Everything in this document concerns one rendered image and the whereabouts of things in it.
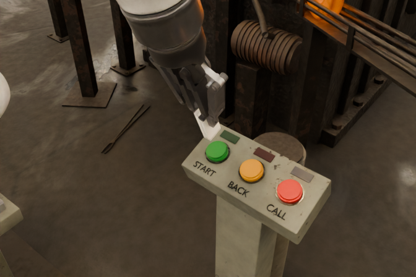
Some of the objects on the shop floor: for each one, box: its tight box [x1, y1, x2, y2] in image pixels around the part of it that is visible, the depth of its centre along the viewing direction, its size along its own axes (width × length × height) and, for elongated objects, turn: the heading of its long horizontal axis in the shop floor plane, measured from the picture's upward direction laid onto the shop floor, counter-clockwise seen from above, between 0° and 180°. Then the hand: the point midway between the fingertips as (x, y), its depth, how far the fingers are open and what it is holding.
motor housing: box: [230, 20, 303, 140], centre depth 146 cm, size 13×22×54 cm, turn 50°
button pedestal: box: [181, 124, 331, 277], centre depth 90 cm, size 16×24×62 cm, turn 50°
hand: (208, 121), depth 68 cm, fingers closed
